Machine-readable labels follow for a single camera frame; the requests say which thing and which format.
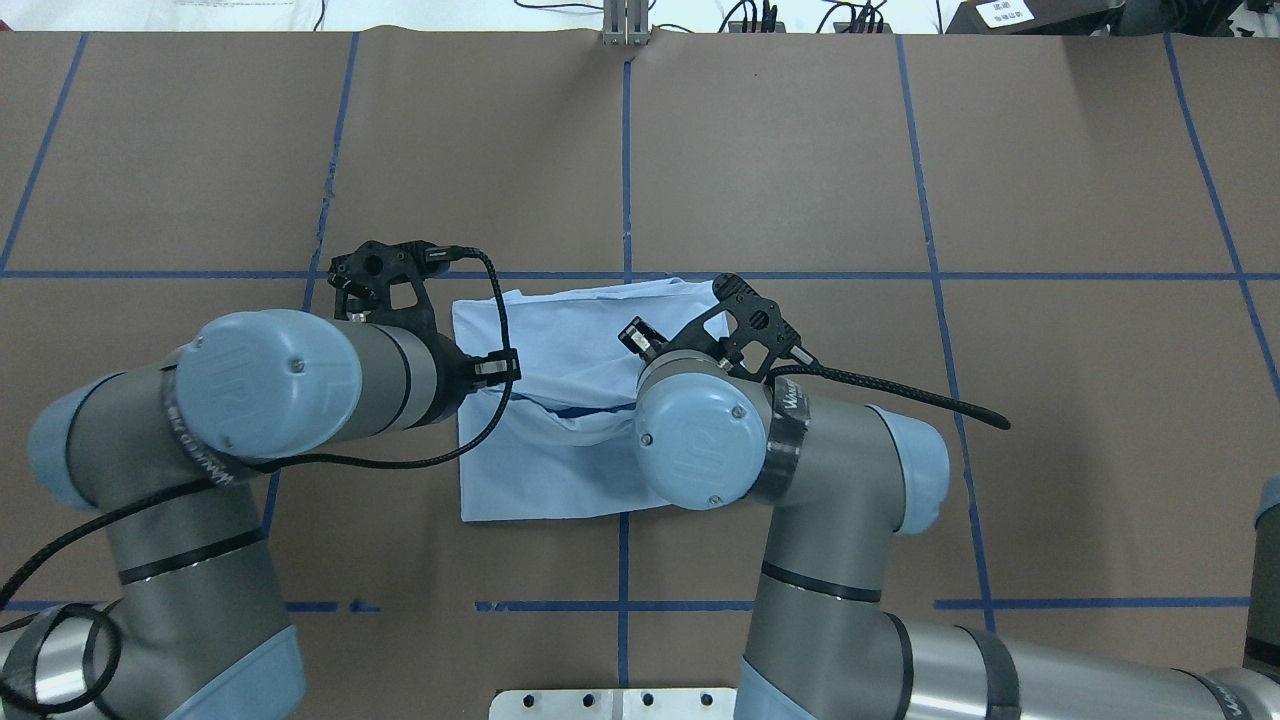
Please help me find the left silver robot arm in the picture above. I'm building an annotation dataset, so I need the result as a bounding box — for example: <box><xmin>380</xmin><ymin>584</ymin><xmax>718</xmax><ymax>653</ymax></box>
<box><xmin>3</xmin><ymin>307</ymin><xmax>520</xmax><ymax>719</ymax></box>

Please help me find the light blue t-shirt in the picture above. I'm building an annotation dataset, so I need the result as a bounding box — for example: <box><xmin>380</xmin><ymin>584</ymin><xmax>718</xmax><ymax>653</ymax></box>
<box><xmin>460</xmin><ymin>278</ymin><xmax>717</xmax><ymax>523</ymax></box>

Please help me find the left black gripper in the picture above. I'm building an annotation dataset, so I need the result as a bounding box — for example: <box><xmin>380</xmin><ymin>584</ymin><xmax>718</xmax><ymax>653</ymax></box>
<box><xmin>434</xmin><ymin>336</ymin><xmax>521</xmax><ymax>407</ymax></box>

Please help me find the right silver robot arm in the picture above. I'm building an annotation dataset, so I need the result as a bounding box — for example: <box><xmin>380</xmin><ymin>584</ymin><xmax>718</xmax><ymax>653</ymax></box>
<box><xmin>620</xmin><ymin>319</ymin><xmax>1277</xmax><ymax>719</ymax></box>

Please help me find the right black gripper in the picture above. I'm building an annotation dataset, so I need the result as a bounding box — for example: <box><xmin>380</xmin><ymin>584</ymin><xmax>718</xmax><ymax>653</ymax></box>
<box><xmin>618</xmin><ymin>316</ymin><xmax>721</xmax><ymax>375</ymax></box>

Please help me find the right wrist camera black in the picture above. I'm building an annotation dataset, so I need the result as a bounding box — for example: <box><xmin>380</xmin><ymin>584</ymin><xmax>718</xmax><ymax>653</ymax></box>
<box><xmin>708</xmin><ymin>273</ymin><xmax>819</xmax><ymax>384</ymax></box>

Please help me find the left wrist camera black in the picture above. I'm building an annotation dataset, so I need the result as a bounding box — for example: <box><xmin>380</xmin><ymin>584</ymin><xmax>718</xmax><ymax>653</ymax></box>
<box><xmin>326</xmin><ymin>240</ymin><xmax>483</xmax><ymax>334</ymax></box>

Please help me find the aluminium frame post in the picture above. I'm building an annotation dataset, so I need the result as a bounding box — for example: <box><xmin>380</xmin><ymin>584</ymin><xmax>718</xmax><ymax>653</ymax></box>
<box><xmin>600</xmin><ymin>0</ymin><xmax>652</xmax><ymax>47</ymax></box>

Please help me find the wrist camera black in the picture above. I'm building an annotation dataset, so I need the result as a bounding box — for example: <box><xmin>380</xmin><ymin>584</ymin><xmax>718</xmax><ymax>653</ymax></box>
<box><xmin>326</xmin><ymin>240</ymin><xmax>483</xmax><ymax>334</ymax></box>
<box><xmin>708</xmin><ymin>273</ymin><xmax>819</xmax><ymax>384</ymax></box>

